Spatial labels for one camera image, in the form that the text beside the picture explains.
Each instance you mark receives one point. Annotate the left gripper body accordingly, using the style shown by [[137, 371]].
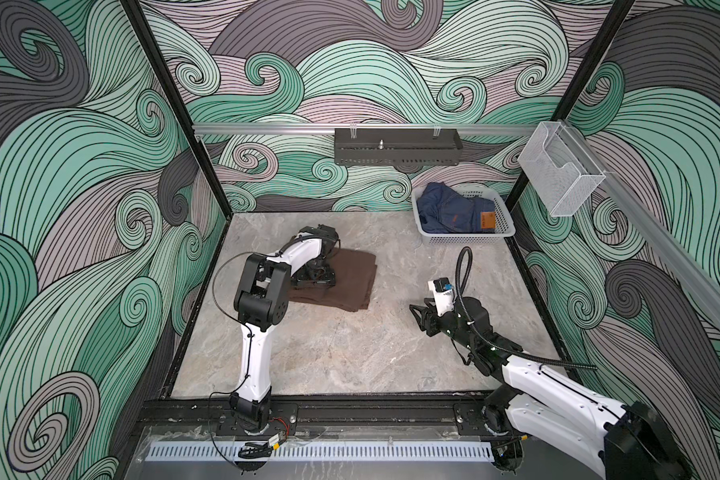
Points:
[[318, 273]]

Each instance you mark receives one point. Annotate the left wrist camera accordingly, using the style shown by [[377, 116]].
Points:
[[329, 237]]

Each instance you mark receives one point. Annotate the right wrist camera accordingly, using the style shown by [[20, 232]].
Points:
[[443, 294]]

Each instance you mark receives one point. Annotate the white mesh wall holder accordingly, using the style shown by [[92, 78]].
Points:
[[561, 167]]

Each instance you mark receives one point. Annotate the blue jeans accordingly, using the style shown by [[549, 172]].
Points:
[[442, 210]]

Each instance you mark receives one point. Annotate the aluminium rail back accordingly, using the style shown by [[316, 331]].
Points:
[[280, 128]]

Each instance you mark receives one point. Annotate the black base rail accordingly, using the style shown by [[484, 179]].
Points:
[[465, 412]]

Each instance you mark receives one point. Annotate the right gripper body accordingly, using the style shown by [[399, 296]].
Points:
[[448, 325]]

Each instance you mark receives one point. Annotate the white slotted cable duct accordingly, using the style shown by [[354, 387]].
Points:
[[407, 451]]

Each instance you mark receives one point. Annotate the aluminium rail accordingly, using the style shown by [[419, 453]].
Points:
[[280, 128], [698, 283]]

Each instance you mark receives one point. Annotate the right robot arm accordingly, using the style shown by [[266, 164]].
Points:
[[611, 438]]

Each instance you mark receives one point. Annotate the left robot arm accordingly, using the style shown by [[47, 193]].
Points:
[[261, 302]]

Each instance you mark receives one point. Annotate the aluminium rail right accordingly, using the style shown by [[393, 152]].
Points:
[[698, 283]]

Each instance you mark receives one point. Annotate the white plastic basket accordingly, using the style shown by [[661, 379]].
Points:
[[504, 228]]

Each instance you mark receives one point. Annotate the black perforated metal tray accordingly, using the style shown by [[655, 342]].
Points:
[[398, 148]]

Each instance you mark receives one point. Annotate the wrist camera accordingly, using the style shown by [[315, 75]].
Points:
[[443, 294], [329, 237]]

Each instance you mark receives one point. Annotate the brown trousers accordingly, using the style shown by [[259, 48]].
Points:
[[355, 272]]

